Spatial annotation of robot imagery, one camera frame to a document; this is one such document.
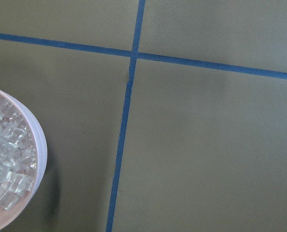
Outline pink bowl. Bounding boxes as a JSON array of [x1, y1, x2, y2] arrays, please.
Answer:
[[0, 90, 47, 230]]

